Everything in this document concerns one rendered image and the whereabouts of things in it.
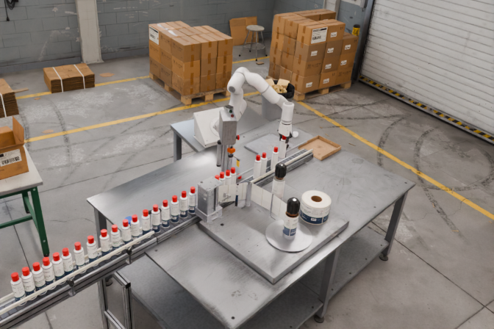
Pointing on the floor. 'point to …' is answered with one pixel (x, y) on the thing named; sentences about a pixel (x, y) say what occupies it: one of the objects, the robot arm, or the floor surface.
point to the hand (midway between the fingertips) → (284, 139)
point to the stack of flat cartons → (7, 100)
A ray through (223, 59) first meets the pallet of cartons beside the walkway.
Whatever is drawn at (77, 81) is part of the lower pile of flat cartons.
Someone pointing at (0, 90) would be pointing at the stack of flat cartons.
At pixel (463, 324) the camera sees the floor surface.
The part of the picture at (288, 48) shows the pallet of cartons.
